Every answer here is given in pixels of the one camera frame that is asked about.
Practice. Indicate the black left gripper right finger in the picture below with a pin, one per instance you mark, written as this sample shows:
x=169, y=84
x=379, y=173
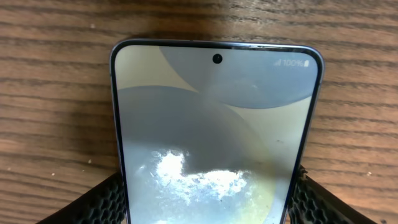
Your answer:
x=313, y=204

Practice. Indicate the Samsung Galaxy smartphone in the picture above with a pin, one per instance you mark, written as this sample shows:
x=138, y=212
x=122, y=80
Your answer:
x=211, y=132

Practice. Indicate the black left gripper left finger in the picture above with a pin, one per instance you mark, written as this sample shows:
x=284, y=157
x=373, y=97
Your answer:
x=103, y=204

